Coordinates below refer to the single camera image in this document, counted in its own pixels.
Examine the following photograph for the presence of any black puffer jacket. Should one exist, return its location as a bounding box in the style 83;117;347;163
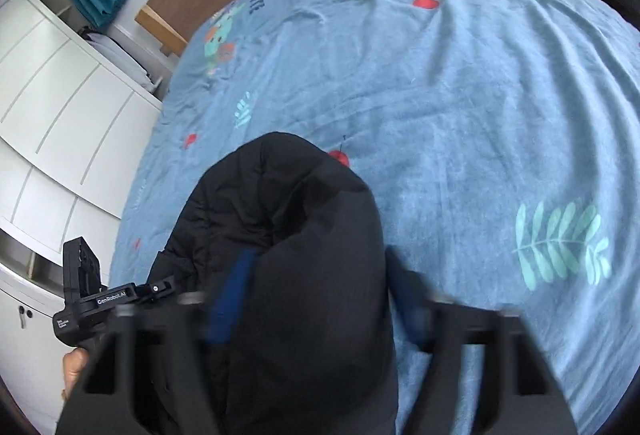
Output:
150;133;398;434

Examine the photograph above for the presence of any left hand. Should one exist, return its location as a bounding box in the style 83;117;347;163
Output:
62;347;89;400

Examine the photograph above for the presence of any white sliding wardrobe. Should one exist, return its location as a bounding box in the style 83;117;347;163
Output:
1;0;160;434

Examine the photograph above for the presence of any blue cartoon print bed cover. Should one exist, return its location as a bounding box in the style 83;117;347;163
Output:
110;0;639;434

